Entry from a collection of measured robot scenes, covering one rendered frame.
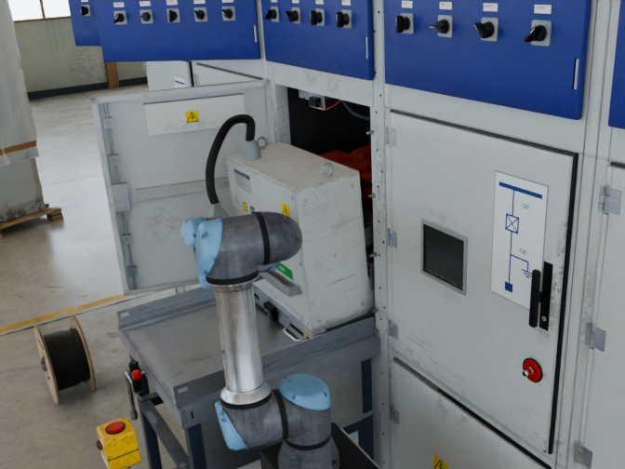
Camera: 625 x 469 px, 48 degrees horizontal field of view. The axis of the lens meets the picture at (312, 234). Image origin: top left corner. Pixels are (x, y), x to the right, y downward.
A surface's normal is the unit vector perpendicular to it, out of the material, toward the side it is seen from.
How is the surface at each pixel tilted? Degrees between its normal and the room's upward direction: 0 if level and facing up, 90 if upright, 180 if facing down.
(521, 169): 90
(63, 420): 0
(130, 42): 90
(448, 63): 90
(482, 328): 90
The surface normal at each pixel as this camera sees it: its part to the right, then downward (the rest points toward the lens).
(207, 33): -0.27, 0.36
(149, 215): 0.28, 0.34
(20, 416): -0.06, -0.93
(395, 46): -0.86, 0.23
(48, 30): 0.51, 0.29
